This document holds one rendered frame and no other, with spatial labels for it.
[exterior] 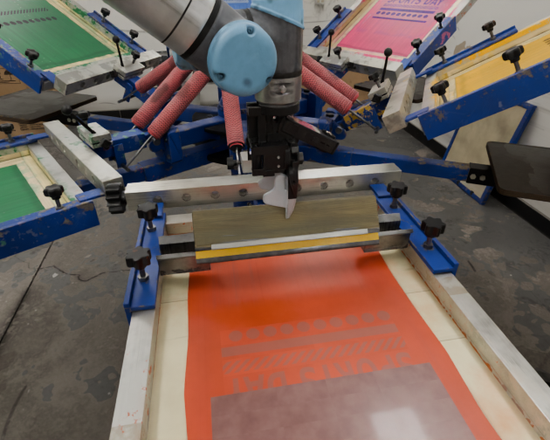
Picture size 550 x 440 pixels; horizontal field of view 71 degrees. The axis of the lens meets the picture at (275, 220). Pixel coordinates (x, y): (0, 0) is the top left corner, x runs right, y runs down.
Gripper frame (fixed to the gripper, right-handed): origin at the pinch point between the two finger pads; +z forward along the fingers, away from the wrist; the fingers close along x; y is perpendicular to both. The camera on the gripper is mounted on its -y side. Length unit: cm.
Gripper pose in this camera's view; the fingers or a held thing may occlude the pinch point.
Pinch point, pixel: (288, 205)
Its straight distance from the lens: 74.1
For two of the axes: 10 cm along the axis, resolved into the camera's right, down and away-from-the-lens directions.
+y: -9.8, 1.0, -1.4
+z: 0.0, 8.4, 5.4
